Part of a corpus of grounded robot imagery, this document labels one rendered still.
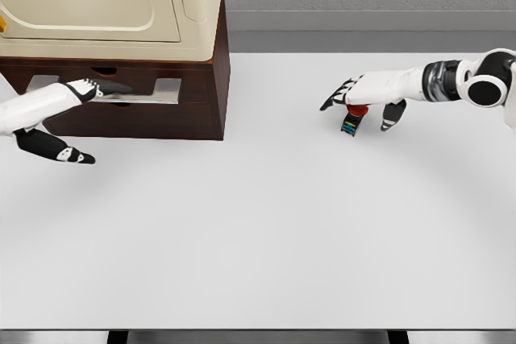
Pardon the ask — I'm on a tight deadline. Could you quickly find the brown drawer with silver handle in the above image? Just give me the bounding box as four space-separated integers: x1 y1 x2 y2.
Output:
0 64 213 106

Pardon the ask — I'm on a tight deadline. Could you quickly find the dark brown wooden cabinet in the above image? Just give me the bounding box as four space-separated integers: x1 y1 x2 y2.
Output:
0 0 231 143

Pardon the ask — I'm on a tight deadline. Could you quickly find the plain brown cabinet drawer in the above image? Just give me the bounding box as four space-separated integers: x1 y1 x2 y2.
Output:
42 101 215 140

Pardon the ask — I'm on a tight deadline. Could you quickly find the cream plastic appliance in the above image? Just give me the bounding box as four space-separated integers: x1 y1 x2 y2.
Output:
0 0 223 64

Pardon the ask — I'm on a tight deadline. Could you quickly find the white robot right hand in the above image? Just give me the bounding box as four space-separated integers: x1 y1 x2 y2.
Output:
319 70 409 132

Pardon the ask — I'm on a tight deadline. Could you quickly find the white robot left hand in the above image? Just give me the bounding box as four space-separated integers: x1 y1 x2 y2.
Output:
13 78 135 165

